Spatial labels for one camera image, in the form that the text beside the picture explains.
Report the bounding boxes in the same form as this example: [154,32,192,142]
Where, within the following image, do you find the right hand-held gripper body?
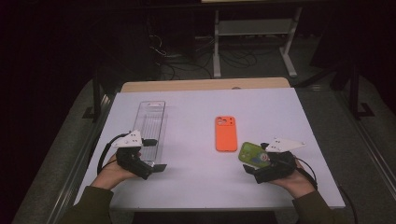
[253,137,306,185]

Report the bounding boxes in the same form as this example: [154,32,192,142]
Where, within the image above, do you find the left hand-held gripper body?
[111,130,154,181]

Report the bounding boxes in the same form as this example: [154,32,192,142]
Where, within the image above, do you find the clear plastic tray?
[132,100,169,167]

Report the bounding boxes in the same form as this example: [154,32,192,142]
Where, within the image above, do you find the orange phone case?
[215,116,238,153]

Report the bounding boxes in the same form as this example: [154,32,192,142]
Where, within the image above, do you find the person's right hand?
[270,169,316,200]

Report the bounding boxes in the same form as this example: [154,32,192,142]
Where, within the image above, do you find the person's left hand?
[92,152,139,190]

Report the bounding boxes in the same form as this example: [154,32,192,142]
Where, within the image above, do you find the black metal stand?
[82,71,110,123]
[348,62,376,120]

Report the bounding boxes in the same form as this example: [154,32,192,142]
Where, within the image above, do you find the metal floor rail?
[335,90,396,200]
[46,92,116,224]

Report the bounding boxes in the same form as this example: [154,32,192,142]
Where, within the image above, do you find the right hand-held gripper cable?
[293,155,359,224]

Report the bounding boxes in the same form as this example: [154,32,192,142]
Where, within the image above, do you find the tangle of black floor cables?
[146,31,260,80]

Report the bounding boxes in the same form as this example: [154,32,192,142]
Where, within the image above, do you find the white metal desk frame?
[213,7,303,78]

